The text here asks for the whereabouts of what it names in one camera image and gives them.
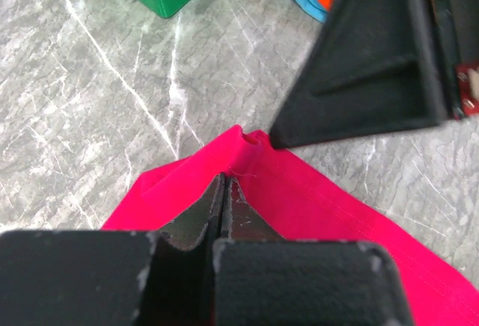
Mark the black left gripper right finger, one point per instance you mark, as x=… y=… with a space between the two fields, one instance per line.
x=263 y=279

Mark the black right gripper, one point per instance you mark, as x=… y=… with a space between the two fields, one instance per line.
x=381 y=66

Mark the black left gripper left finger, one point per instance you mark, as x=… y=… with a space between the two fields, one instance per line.
x=93 y=277

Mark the crimson red t shirt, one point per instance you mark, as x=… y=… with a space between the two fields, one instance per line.
x=299 y=203

